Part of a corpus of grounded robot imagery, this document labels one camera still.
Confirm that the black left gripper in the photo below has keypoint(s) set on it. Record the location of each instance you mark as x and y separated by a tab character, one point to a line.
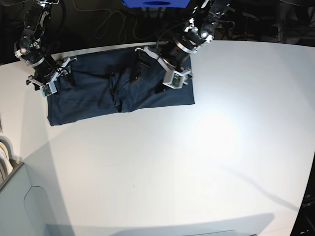
171	56

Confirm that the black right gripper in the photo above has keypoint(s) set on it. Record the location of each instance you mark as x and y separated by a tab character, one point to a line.
48	70

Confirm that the dark blue T-shirt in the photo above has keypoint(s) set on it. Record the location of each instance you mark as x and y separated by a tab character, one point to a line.
103	87

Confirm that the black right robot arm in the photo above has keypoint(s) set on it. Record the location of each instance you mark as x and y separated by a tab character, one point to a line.
33	50

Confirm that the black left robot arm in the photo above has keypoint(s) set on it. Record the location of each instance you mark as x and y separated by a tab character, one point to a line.
198	29

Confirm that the blue box with oval hole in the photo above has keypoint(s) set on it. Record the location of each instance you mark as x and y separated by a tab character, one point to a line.
155	3

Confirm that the grey plastic bin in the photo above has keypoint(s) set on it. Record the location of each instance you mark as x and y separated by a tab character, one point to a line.
31	203

